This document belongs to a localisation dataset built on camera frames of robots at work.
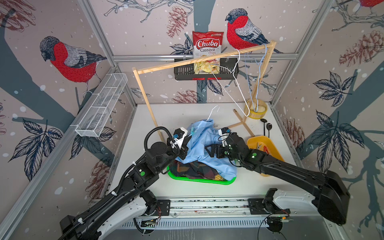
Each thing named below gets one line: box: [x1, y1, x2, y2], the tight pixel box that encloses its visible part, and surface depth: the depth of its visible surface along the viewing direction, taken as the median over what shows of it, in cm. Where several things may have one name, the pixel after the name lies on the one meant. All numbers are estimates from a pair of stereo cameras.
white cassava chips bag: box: [193, 58, 221, 75], surface depth 89 cm
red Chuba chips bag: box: [192, 31, 224, 59], surface depth 87 cm
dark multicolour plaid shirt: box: [169, 160, 219, 179], surface depth 78 cm
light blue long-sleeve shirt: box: [176, 118, 237, 181], surface depth 76 cm
